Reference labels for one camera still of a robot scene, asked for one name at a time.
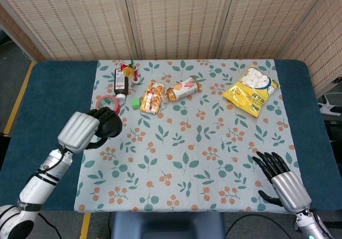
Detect yellow marshmallow bag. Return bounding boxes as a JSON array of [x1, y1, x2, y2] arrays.
[[222, 64, 281, 119]]

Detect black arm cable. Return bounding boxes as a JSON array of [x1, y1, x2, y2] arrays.
[[34, 142, 67, 174]]

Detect dark brown bottle white cap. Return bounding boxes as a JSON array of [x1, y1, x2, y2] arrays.
[[114, 68, 131, 100]]

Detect blue table cover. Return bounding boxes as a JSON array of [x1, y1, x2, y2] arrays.
[[0, 59, 338, 212]]

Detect colourful feather shuttlecock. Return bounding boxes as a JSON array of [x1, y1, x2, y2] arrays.
[[120, 58, 142, 85]]

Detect yellow snack box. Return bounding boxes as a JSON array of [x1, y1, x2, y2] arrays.
[[140, 80, 164, 114]]

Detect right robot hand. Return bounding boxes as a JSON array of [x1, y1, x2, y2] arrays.
[[252, 151, 312, 213]]

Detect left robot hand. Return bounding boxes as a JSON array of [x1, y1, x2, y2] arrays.
[[57, 106, 123, 154]]

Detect amber tea bottle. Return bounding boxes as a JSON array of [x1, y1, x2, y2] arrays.
[[160, 76, 199, 103]]

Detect floral tablecloth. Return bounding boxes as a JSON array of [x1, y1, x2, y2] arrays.
[[73, 59, 300, 213]]

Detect red tape roll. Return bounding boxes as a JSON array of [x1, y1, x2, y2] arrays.
[[95, 95, 121, 115]]

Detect woven folding screen panel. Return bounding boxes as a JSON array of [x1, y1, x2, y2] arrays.
[[279, 0, 342, 98], [217, 0, 310, 60], [0, 2, 46, 62], [122, 0, 238, 60], [0, 0, 138, 61]]

